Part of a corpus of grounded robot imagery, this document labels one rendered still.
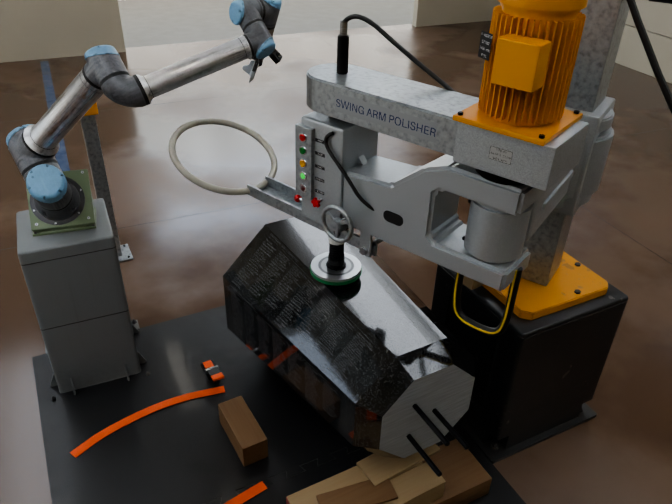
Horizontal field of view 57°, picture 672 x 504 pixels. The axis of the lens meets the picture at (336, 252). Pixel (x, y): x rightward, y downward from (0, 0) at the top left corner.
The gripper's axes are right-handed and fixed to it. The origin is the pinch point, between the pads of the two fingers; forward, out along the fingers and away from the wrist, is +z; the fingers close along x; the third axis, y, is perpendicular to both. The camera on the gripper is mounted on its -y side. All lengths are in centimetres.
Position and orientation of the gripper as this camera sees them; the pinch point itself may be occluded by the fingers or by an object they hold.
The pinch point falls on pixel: (255, 75)
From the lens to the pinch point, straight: 286.4
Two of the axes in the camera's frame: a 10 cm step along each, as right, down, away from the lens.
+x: -2.0, 6.8, -7.0
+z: -3.2, 6.3, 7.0
